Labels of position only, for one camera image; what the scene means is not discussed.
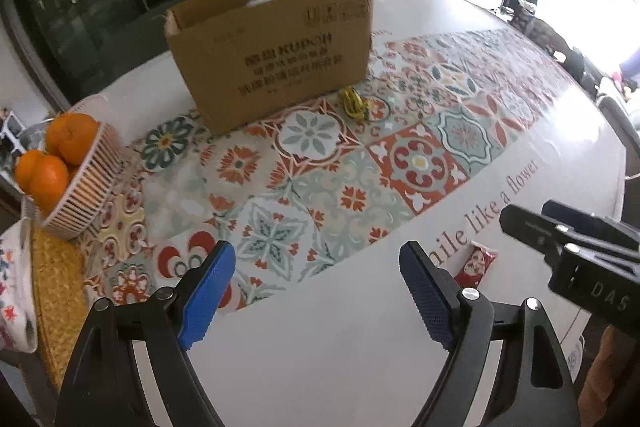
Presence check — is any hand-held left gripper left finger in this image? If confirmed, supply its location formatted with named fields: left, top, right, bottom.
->
left=54, top=239, right=237, bottom=427

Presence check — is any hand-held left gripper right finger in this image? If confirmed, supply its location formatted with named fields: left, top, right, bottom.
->
left=398, top=241, right=581, bottom=427

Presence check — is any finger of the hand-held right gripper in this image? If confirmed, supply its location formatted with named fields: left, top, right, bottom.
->
left=499, top=204, right=583, bottom=268
left=541, top=200, right=640, bottom=253

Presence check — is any red candy packet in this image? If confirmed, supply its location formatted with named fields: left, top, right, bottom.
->
left=452, top=242, right=499, bottom=290

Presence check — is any brown cardboard box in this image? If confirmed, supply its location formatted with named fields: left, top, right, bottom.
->
left=165, top=0, right=377, bottom=138

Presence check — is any person's right forearm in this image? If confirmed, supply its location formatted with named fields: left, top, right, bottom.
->
left=577, top=324, right=640, bottom=427

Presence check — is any woven straw placemat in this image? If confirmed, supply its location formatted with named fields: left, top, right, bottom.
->
left=31, top=224, right=93, bottom=390

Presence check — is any patterned tablecloth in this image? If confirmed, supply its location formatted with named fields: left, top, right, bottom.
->
left=0, top=0, right=628, bottom=427

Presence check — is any white ribbed fruit basket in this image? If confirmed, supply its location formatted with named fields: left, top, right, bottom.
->
left=22, top=122, right=131, bottom=240

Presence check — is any floral tissue cover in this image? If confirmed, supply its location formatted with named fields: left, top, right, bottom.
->
left=0, top=217, right=40, bottom=353

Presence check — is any orange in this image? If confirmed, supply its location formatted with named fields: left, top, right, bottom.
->
left=31, top=154, right=70, bottom=214
left=14, top=149, right=43, bottom=195
left=45, top=113, right=101, bottom=166

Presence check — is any small yellow trinket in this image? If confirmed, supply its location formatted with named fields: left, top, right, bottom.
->
left=339, top=87, right=373, bottom=124

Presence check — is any white shelf rack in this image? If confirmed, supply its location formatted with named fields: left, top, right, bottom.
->
left=0, top=108, right=28, bottom=155

